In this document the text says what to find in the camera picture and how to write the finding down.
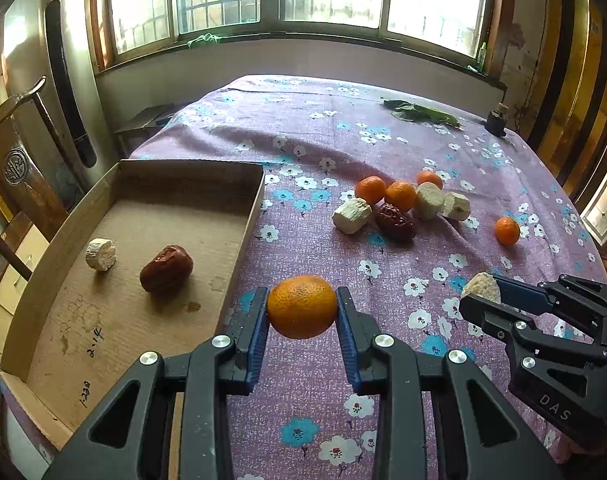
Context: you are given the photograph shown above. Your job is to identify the red jujube date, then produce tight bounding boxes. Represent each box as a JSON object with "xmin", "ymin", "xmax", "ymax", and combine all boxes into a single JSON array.
[
  {"xmin": 373, "ymin": 202, "xmax": 417, "ymax": 242},
  {"xmin": 140, "ymin": 244, "xmax": 194, "ymax": 295}
]

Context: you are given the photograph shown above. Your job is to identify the green leafy vegetable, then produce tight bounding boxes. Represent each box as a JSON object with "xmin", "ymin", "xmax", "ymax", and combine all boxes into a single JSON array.
[{"xmin": 382, "ymin": 99, "xmax": 464, "ymax": 129}]

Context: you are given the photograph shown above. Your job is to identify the silver standing air conditioner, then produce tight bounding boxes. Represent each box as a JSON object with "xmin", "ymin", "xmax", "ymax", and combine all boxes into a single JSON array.
[{"xmin": 2, "ymin": 0, "xmax": 120, "ymax": 197}]

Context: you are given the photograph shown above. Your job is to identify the small dark bottle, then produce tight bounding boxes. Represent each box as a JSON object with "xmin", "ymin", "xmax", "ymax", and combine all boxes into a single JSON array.
[{"xmin": 485, "ymin": 104, "xmax": 509, "ymax": 137}]

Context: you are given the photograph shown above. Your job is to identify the cream drawer cabinet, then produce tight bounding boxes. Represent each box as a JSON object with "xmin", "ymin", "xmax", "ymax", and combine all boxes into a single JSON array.
[{"xmin": 0, "ymin": 210, "xmax": 50, "ymax": 376}]

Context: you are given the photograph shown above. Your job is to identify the dark wooden chair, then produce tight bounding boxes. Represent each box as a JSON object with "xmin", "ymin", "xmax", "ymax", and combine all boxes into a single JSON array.
[{"xmin": 0, "ymin": 76, "xmax": 75, "ymax": 307}]

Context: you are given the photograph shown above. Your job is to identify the yellow wooden door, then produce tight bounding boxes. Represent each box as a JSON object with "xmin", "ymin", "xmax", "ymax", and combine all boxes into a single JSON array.
[{"xmin": 528, "ymin": 0, "xmax": 607, "ymax": 196}]

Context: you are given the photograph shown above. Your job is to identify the green cloth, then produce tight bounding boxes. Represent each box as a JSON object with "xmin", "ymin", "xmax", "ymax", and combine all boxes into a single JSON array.
[{"xmin": 186, "ymin": 32, "xmax": 225, "ymax": 50}]

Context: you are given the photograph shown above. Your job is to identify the shallow cardboard box tray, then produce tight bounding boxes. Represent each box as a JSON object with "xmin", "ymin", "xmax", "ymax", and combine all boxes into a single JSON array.
[{"xmin": 0, "ymin": 159, "xmax": 267, "ymax": 453}]

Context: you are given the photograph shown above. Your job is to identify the white sugarcane chunk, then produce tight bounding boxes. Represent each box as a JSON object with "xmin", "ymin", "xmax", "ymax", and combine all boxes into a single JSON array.
[
  {"xmin": 461, "ymin": 272, "xmax": 501, "ymax": 305},
  {"xmin": 414, "ymin": 182, "xmax": 445, "ymax": 221},
  {"xmin": 442, "ymin": 192, "xmax": 471, "ymax": 221},
  {"xmin": 332, "ymin": 197, "xmax": 373, "ymax": 235},
  {"xmin": 86, "ymin": 238, "xmax": 119, "ymax": 272}
]

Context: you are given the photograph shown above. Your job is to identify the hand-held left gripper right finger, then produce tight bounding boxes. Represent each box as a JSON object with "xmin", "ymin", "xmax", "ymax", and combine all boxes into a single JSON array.
[{"xmin": 336, "ymin": 286, "xmax": 564, "ymax": 480}]

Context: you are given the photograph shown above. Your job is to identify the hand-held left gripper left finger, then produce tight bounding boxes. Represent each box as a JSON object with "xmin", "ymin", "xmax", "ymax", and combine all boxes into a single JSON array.
[{"xmin": 42, "ymin": 286, "xmax": 272, "ymax": 480}]

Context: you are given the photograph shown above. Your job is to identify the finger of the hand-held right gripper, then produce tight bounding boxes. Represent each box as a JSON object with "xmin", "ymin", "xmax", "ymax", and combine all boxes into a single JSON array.
[
  {"xmin": 492, "ymin": 274, "xmax": 607, "ymax": 333},
  {"xmin": 458, "ymin": 294, "xmax": 607, "ymax": 457}
]

